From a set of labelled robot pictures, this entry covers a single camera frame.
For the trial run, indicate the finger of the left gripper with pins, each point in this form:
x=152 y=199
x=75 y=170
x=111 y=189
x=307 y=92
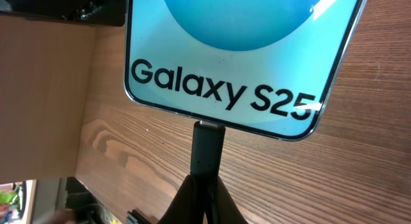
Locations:
x=100 y=12

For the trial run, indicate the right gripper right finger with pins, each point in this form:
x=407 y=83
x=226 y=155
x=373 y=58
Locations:
x=223 y=207

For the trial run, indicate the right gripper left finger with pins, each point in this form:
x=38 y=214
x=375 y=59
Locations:
x=184 y=208

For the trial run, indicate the Galaxy S25 smartphone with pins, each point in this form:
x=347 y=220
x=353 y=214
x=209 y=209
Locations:
x=261 y=66

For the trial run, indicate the brown cardboard board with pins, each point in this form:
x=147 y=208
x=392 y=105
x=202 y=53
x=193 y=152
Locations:
x=44 y=74

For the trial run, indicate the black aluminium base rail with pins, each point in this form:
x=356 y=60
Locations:
x=134 y=217

